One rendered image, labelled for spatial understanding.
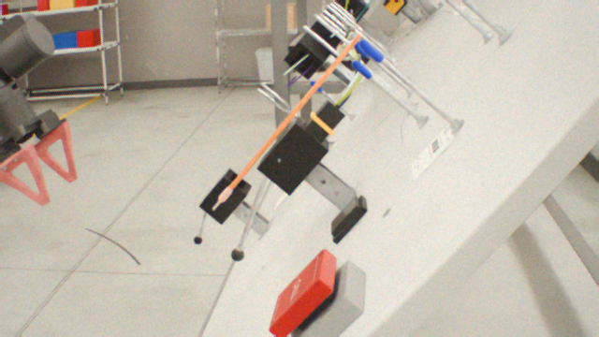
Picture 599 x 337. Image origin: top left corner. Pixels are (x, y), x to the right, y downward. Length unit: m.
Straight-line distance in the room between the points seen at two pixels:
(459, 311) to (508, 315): 0.08
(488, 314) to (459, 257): 0.68
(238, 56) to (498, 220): 7.87
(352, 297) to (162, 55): 8.01
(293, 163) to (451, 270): 0.29
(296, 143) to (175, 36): 7.71
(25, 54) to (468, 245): 0.63
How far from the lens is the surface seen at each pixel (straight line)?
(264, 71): 7.66
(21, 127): 0.85
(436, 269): 0.37
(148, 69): 8.45
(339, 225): 0.58
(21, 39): 0.85
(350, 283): 0.43
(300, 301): 0.41
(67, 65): 8.82
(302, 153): 0.62
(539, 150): 0.36
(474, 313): 1.04
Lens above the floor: 1.30
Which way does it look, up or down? 16 degrees down
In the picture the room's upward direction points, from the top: 2 degrees counter-clockwise
